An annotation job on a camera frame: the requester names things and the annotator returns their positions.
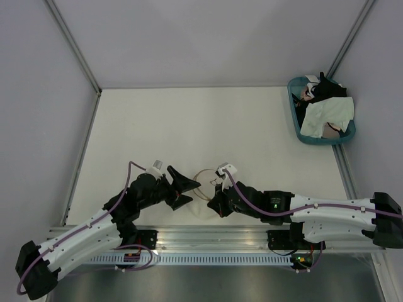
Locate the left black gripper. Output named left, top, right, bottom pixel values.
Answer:
left=139, top=165, right=201, bottom=210

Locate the beige garment in basket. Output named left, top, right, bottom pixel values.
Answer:
left=322, top=123, right=344, bottom=140

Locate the blue plastic basket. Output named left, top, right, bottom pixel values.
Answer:
left=287, top=75, right=356, bottom=145

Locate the aluminium frame post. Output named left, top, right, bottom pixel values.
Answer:
left=42, top=0, right=102, bottom=95
left=326, top=0, right=377, bottom=78

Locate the white slotted cable duct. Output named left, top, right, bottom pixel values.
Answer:
left=87, top=252, right=293, bottom=266

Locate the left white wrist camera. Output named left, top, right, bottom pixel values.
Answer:
left=146, top=160, right=162, bottom=179

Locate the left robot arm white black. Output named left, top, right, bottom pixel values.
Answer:
left=15, top=166, right=200, bottom=300

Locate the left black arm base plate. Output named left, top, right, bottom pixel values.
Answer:
left=122, top=230, right=158, bottom=250

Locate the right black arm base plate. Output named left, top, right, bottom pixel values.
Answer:
left=266, top=230, right=298, bottom=251

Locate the left aluminium frame post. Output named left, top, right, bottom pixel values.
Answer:
left=42, top=0, right=102, bottom=95

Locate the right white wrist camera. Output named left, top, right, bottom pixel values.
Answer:
left=215, top=162, right=237, bottom=190

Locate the pale green cloth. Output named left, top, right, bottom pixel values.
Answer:
left=300, top=97, right=355, bottom=138

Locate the front aluminium rail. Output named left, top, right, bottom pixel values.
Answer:
left=43, top=224, right=387, bottom=252

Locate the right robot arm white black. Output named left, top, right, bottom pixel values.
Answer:
left=207, top=182, right=402, bottom=249

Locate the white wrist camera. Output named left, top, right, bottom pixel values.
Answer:
left=146, top=160, right=162, bottom=179
left=215, top=162, right=237, bottom=190

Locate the round white mesh laundry bag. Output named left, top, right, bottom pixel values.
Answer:
left=186, top=169, right=222, bottom=221

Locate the right aluminium frame post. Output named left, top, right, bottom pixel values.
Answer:
left=326, top=0, right=377, bottom=78

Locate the black garment in basket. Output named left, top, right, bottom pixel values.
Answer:
left=292, top=72, right=347, bottom=127

